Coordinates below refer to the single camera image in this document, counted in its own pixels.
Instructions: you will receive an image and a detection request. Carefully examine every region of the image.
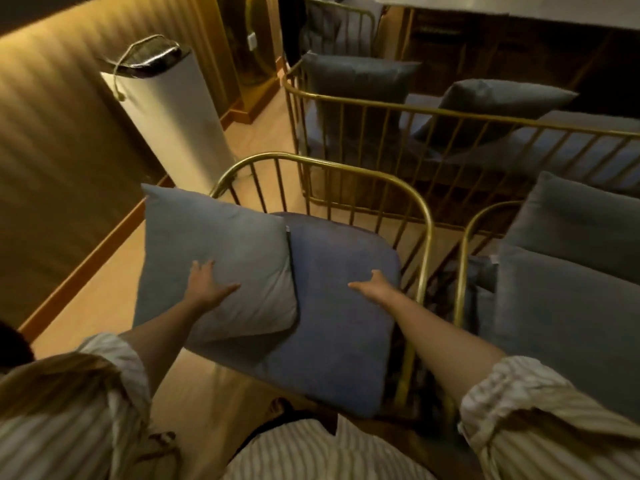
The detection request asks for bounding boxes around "gold metal chair frame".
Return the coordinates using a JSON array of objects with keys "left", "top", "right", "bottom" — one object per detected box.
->
[
  {"left": 452, "top": 200, "right": 524, "bottom": 431},
  {"left": 298, "top": 0, "right": 377, "bottom": 59},
  {"left": 209, "top": 152, "right": 435, "bottom": 411}
]

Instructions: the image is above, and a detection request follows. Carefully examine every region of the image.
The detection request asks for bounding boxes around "white tower air purifier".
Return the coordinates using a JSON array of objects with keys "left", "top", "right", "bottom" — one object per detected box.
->
[{"left": 100, "top": 41, "right": 237, "bottom": 196}]

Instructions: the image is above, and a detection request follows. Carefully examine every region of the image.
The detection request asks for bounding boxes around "person's left hand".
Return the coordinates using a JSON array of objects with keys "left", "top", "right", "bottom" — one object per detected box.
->
[{"left": 183, "top": 260, "right": 241, "bottom": 315}]

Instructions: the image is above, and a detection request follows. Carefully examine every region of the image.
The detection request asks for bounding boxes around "striped beige shirt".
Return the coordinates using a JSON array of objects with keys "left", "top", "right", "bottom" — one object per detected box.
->
[{"left": 0, "top": 332, "right": 640, "bottom": 480}]

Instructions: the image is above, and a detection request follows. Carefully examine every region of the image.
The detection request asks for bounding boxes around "person's left forearm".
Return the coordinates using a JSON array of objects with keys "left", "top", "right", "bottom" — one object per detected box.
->
[{"left": 119, "top": 298, "right": 211, "bottom": 396}]

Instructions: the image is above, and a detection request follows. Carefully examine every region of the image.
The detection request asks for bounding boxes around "blue seat cushion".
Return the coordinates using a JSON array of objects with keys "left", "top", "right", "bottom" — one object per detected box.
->
[{"left": 187, "top": 212, "right": 404, "bottom": 420}]

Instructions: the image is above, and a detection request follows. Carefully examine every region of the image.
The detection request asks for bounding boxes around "dark grey pillow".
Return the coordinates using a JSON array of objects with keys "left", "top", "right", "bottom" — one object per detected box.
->
[
  {"left": 300, "top": 52, "right": 421, "bottom": 161},
  {"left": 412, "top": 78, "right": 579, "bottom": 156}
]

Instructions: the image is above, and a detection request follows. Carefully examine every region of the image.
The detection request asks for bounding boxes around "person's right forearm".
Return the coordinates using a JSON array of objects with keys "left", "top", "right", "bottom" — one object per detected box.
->
[{"left": 384, "top": 293, "right": 509, "bottom": 409}]

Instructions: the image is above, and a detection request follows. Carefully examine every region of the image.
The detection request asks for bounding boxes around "light grey pillow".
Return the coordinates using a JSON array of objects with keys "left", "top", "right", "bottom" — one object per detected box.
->
[{"left": 132, "top": 184, "right": 300, "bottom": 346}]

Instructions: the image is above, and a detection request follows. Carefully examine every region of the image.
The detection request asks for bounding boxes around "gold metal sofa frame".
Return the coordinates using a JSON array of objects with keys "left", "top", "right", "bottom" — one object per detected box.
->
[{"left": 282, "top": 59, "right": 640, "bottom": 236}]

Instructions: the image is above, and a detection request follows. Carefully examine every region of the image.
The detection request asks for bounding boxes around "grey chair cushion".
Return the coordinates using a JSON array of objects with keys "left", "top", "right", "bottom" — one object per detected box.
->
[{"left": 300, "top": 0, "right": 387, "bottom": 58}]

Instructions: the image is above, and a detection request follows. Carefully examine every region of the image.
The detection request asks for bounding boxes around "person's right hand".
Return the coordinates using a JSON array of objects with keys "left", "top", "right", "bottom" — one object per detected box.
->
[{"left": 347, "top": 269, "right": 401, "bottom": 308}]

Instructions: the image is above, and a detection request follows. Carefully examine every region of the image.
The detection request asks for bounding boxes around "grey sofa seat cushion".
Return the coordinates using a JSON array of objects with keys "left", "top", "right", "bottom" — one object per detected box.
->
[{"left": 297, "top": 94, "right": 640, "bottom": 196}]

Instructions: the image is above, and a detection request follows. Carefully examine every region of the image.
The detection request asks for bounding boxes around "dark wooden table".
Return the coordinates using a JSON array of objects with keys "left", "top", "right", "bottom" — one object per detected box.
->
[{"left": 374, "top": 0, "right": 640, "bottom": 116}]

